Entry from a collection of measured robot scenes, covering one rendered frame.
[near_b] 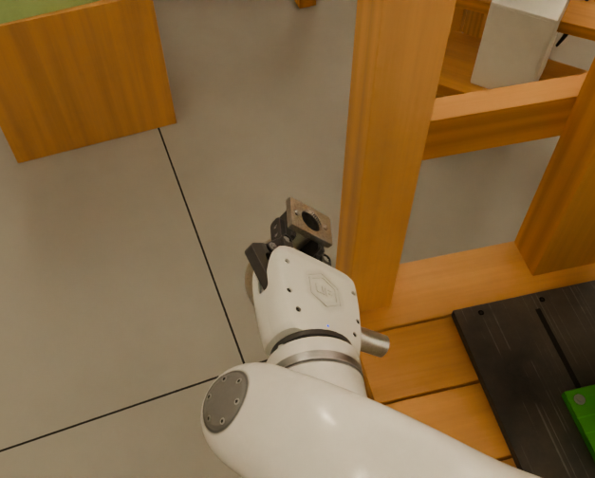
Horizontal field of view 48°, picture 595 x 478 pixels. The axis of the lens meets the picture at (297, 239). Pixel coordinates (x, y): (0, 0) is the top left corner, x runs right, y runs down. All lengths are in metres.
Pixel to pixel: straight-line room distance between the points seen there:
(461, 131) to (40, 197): 1.99
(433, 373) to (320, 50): 2.24
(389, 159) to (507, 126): 0.26
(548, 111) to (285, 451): 0.87
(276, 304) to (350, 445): 0.21
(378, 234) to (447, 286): 0.30
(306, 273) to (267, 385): 0.19
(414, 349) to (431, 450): 0.86
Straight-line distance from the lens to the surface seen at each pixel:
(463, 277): 1.39
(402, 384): 1.25
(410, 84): 0.89
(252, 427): 0.45
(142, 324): 2.36
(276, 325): 0.59
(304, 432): 0.43
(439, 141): 1.13
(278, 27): 3.42
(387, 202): 1.05
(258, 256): 0.64
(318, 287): 0.63
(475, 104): 1.13
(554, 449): 1.25
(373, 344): 0.88
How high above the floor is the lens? 2.01
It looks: 53 degrees down
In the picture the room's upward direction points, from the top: straight up
